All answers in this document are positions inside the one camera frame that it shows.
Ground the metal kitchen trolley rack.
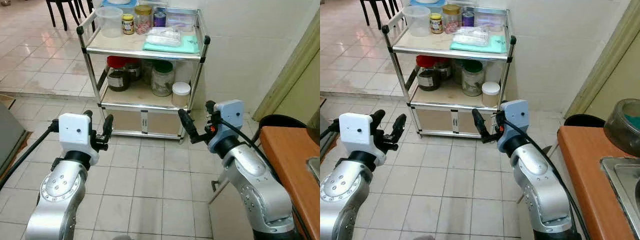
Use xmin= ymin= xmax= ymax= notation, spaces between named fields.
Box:
xmin=382 ymin=7 xmax=517 ymax=140
xmin=76 ymin=7 xmax=211 ymax=145

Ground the wooden kitchen counter cabinet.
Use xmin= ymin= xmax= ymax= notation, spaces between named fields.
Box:
xmin=517 ymin=126 xmax=640 ymax=240
xmin=207 ymin=126 xmax=321 ymax=240

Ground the white-lid beige jar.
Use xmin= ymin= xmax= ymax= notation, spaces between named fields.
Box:
xmin=481 ymin=81 xmax=501 ymax=108
xmin=171 ymin=82 xmax=192 ymax=108

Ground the green-lid glass jar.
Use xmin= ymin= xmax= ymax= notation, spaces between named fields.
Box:
xmin=151 ymin=60 xmax=176 ymax=98
xmin=461 ymin=60 xmax=486 ymax=97

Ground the red-lid dark jar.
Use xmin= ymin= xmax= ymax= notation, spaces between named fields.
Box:
xmin=106 ymin=55 xmax=133 ymax=93
xmin=416 ymin=55 xmax=443 ymax=92

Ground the teal cloth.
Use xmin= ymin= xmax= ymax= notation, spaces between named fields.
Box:
xmin=143 ymin=34 xmax=201 ymax=55
xmin=450 ymin=34 xmax=508 ymax=54

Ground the dark-lid glass jar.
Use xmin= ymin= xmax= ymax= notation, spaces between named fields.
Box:
xmin=434 ymin=60 xmax=454 ymax=81
xmin=125 ymin=60 xmax=144 ymax=82

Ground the black round bin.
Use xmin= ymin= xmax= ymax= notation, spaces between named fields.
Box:
xmin=564 ymin=114 xmax=607 ymax=128
xmin=258 ymin=114 xmax=308 ymax=143

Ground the stainless steel sink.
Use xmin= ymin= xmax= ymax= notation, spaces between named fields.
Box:
xmin=600 ymin=156 xmax=640 ymax=240
xmin=306 ymin=156 xmax=321 ymax=183

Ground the clear plastic bag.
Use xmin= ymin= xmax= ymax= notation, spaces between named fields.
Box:
xmin=145 ymin=26 xmax=183 ymax=48
xmin=452 ymin=26 xmax=491 ymax=47

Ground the grey appliance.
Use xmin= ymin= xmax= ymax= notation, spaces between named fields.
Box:
xmin=0 ymin=101 xmax=29 ymax=173

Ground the clear lidded plastic box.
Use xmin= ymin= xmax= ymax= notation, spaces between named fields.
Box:
xmin=474 ymin=7 xmax=508 ymax=33
xmin=165 ymin=7 xmax=201 ymax=33

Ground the clear plastic tub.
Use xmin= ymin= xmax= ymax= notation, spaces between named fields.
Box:
xmin=95 ymin=6 xmax=124 ymax=38
xmin=402 ymin=5 xmax=432 ymax=37

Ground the gold-lid jar of pink sweets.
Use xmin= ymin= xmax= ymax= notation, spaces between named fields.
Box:
xmin=134 ymin=4 xmax=153 ymax=35
xmin=442 ymin=4 xmax=462 ymax=35

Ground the blue plastic container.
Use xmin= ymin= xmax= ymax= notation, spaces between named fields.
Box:
xmin=409 ymin=0 xmax=447 ymax=14
xmin=101 ymin=0 xmax=138 ymax=15

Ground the black chair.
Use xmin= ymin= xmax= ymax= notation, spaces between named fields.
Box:
xmin=46 ymin=0 xmax=96 ymax=32
xmin=360 ymin=0 xmax=403 ymax=28

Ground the grey bowl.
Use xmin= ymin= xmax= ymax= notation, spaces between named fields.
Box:
xmin=604 ymin=98 xmax=640 ymax=144

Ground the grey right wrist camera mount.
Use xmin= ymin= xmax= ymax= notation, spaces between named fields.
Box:
xmin=496 ymin=99 xmax=530 ymax=153
xmin=207 ymin=99 xmax=246 ymax=153

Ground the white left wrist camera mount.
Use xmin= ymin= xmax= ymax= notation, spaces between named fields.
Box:
xmin=339 ymin=112 xmax=387 ymax=165
xmin=58 ymin=113 xmax=99 ymax=166

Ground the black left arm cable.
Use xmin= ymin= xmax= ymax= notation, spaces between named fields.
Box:
xmin=320 ymin=120 xmax=342 ymax=145
xmin=0 ymin=119 xmax=61 ymax=191

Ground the olive door frame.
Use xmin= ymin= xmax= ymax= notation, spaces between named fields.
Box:
xmin=564 ymin=0 xmax=640 ymax=120
xmin=251 ymin=12 xmax=321 ymax=123

